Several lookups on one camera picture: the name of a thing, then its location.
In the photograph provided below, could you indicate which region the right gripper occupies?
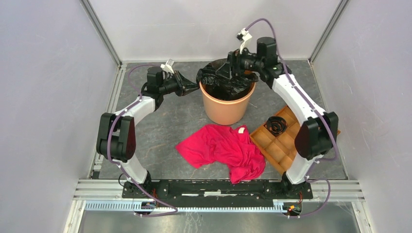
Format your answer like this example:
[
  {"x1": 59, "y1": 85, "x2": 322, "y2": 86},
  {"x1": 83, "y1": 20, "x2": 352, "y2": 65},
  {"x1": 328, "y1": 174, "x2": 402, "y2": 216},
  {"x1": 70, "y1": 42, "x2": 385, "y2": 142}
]
[{"x1": 216, "y1": 44, "x2": 264, "y2": 79}]

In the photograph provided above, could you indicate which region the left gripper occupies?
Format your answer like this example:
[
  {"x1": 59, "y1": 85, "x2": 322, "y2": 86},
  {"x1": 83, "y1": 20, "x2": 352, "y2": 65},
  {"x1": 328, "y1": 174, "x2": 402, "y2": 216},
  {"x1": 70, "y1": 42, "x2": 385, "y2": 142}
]
[{"x1": 159, "y1": 70, "x2": 200, "y2": 97}]

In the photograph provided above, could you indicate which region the orange trash bin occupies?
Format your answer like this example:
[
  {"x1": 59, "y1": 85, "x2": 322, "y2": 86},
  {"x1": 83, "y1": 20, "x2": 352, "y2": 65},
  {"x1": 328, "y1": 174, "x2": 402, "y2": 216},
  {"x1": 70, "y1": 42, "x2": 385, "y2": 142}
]
[{"x1": 198, "y1": 83, "x2": 256, "y2": 125}]

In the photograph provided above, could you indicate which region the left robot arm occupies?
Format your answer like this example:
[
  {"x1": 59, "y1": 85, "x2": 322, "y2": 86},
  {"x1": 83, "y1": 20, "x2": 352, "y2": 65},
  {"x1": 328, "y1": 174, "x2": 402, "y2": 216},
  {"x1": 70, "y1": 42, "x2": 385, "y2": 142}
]
[{"x1": 96, "y1": 65, "x2": 199, "y2": 198}]

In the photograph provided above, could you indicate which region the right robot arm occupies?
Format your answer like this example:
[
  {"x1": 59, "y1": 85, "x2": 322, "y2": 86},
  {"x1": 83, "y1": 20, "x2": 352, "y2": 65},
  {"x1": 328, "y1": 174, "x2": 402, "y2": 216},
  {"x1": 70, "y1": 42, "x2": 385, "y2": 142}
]
[{"x1": 224, "y1": 33, "x2": 339, "y2": 198}]

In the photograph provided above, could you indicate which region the black trash bag roll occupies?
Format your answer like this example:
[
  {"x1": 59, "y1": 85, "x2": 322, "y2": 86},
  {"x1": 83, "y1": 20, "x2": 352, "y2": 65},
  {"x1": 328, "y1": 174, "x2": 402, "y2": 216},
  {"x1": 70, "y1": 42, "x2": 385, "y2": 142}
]
[{"x1": 265, "y1": 116, "x2": 288, "y2": 137}]

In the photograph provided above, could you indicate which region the red cloth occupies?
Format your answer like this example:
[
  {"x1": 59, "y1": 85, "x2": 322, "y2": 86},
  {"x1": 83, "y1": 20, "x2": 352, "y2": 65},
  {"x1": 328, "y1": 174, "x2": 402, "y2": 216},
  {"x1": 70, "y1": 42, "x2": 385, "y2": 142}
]
[{"x1": 175, "y1": 124, "x2": 266, "y2": 184}]

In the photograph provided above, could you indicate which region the orange compartment tray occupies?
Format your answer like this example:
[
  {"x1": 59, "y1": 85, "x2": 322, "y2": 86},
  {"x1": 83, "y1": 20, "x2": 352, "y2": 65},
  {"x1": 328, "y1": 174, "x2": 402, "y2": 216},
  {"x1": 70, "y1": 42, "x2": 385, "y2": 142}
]
[{"x1": 249, "y1": 104, "x2": 341, "y2": 176}]

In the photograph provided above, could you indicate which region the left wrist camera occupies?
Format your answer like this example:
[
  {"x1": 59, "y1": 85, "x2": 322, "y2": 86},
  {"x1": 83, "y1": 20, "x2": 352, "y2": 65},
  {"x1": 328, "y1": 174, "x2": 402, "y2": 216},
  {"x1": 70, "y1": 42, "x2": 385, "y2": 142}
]
[{"x1": 160, "y1": 59, "x2": 175, "y2": 75}]

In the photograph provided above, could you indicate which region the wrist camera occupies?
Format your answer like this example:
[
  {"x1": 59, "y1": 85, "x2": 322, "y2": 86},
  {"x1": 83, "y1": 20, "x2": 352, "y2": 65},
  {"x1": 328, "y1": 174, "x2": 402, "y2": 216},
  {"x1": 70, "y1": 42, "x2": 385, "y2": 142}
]
[
  {"x1": 236, "y1": 28, "x2": 253, "y2": 54},
  {"x1": 160, "y1": 59, "x2": 175, "y2": 75}
]

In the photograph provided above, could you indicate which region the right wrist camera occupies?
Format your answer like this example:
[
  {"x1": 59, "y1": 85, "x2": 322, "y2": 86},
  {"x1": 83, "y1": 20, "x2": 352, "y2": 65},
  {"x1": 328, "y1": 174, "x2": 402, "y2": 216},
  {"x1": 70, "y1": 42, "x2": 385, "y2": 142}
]
[{"x1": 236, "y1": 28, "x2": 253, "y2": 54}]

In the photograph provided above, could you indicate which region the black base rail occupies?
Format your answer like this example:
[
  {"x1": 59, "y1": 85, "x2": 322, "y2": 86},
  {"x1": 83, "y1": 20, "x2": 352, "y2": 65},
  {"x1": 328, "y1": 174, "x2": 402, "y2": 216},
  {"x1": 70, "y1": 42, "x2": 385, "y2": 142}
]
[{"x1": 121, "y1": 179, "x2": 313, "y2": 208}]

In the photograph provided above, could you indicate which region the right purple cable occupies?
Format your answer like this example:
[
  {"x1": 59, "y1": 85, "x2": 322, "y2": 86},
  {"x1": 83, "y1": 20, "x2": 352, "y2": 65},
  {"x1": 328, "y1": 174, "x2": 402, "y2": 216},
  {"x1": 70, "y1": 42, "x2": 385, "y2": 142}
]
[{"x1": 246, "y1": 17, "x2": 339, "y2": 218}]

